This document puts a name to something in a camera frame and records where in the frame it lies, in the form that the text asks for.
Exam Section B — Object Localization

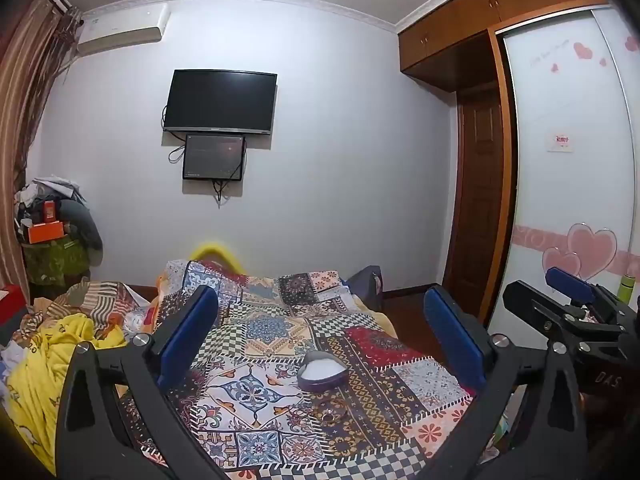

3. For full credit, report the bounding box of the wooden overhead cabinet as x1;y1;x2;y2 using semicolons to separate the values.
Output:
398;0;616;93

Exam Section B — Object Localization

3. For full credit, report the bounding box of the white heart-print sliding door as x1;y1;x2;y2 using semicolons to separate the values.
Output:
594;7;640;311
502;7;636;333

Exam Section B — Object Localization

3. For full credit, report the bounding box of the brown beaded bracelet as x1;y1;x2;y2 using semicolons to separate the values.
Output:
316;399;352;427

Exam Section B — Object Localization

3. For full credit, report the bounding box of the striped blanket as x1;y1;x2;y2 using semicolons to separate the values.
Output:
32;280;151;341

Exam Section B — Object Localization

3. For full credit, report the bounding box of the white air conditioner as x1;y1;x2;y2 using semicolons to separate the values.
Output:
77;4;171;55

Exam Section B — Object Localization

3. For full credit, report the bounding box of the patchwork printed blanket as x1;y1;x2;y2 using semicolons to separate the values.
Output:
120;259;476;480

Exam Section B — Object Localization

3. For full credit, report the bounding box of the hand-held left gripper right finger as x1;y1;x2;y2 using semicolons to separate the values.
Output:
422;284;581;480

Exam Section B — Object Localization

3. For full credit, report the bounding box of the pile of clothes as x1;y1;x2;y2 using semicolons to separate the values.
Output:
15;176;88;222

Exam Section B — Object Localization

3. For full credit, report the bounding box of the dark blue bag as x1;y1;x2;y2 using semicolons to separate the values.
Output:
345;266;385;311

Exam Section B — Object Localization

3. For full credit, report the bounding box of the purple heart-shaped jewelry box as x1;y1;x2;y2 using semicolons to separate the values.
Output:
296;351;348;393

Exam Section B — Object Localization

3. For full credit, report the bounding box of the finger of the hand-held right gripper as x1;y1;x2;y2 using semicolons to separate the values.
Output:
545;266;626;311
501;280;596;332

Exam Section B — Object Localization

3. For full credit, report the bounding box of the brown wooden door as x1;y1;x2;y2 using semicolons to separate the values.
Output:
442;87;507;321

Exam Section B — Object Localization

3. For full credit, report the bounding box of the small black monitor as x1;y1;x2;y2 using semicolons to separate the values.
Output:
182;133;247;181

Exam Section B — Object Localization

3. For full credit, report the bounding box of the yellow hoop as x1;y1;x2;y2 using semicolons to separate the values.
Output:
192;242;243;271

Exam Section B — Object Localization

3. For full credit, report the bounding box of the orange box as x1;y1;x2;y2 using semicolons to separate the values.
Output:
27;221;66;244

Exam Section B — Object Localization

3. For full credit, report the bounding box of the black wall television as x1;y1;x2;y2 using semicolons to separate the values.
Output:
163;69;278;136

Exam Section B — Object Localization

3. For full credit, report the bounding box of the yellow cloth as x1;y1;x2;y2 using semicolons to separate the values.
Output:
5;312;126;476

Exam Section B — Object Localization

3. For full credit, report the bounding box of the red flat box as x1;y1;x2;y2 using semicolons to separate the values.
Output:
0;284;31;331

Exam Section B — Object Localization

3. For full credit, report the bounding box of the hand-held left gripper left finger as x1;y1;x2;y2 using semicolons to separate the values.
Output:
55;285;236;480

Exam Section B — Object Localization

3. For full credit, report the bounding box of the brown striped curtain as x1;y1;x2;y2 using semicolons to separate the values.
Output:
0;0;83;306

